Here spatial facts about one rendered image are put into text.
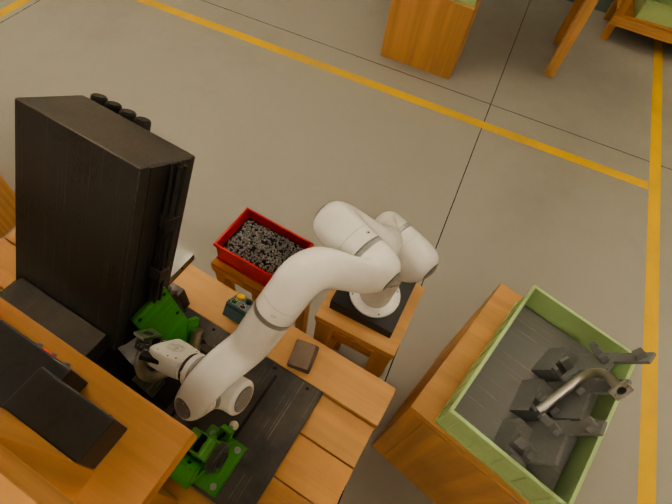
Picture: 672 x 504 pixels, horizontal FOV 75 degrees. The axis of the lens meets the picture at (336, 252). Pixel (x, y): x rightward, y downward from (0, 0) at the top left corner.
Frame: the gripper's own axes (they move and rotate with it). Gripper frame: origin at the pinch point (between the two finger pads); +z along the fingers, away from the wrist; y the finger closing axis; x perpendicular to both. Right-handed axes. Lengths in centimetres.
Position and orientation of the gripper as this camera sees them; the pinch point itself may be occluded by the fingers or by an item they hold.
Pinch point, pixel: (147, 342)
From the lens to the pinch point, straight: 123.5
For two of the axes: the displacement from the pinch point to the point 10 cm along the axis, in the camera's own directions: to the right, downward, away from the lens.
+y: -4.4, 0.2, -9.0
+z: -8.6, -3.1, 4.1
